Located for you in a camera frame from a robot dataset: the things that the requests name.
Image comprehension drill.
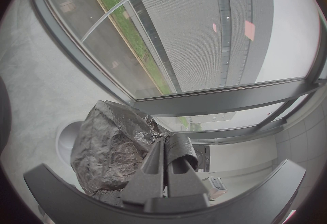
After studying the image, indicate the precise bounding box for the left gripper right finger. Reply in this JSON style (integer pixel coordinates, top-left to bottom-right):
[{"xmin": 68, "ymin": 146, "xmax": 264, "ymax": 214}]
[{"xmin": 166, "ymin": 158, "xmax": 210, "ymax": 207}]

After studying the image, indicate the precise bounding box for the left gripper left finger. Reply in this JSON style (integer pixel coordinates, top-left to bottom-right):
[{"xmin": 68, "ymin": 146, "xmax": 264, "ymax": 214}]
[{"xmin": 122, "ymin": 139, "xmax": 165, "ymax": 206}]

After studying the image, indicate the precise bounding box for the black plastic bag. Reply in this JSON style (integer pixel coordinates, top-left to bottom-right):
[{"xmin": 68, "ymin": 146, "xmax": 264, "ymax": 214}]
[{"xmin": 70, "ymin": 100, "xmax": 199, "ymax": 205}]

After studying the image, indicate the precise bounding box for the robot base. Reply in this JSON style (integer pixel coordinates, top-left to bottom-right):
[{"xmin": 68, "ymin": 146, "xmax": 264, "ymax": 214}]
[{"xmin": 202, "ymin": 176, "xmax": 228, "ymax": 201}]

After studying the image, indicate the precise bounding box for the grey trash bin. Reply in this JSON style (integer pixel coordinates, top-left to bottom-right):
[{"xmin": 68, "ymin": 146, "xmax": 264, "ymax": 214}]
[{"xmin": 55, "ymin": 121, "xmax": 85, "ymax": 166}]

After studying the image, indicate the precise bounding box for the window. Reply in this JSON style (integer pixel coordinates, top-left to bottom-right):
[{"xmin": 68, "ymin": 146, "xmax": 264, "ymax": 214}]
[{"xmin": 22, "ymin": 0, "xmax": 327, "ymax": 142}]

